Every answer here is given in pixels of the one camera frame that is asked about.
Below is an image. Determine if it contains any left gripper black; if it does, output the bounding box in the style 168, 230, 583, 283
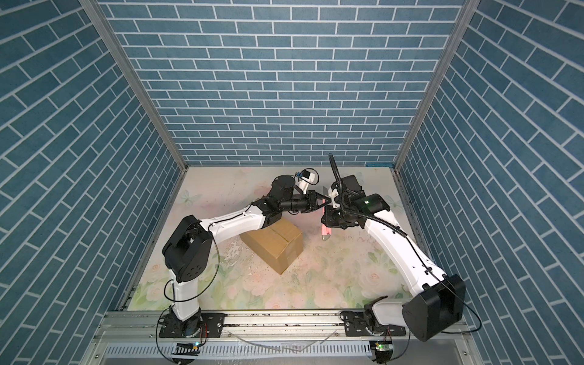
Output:
278, 190, 331, 213

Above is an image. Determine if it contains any pink utility knife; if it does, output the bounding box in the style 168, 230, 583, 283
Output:
320, 184, 334, 241

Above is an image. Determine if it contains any brown cardboard express box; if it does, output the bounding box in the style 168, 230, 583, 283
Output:
240, 219, 304, 275

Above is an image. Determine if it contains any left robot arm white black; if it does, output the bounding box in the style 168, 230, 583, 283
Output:
162, 175, 332, 322

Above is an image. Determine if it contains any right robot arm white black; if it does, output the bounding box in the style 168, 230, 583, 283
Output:
322, 189, 466, 342

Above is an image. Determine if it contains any right controller board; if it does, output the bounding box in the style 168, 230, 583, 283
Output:
370, 340, 394, 363

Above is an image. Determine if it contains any controller board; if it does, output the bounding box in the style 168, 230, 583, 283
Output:
171, 343, 201, 364
370, 340, 394, 363

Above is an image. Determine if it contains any left controller board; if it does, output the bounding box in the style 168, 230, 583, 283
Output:
171, 343, 201, 364

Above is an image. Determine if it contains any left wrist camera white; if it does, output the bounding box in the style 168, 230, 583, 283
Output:
294, 167, 319, 195

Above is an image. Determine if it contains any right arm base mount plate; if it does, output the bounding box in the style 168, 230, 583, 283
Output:
339, 310, 406, 337

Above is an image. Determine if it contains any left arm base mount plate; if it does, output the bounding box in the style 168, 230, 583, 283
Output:
158, 311, 226, 339

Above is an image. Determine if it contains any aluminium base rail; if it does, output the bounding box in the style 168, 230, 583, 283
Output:
85, 310, 479, 363

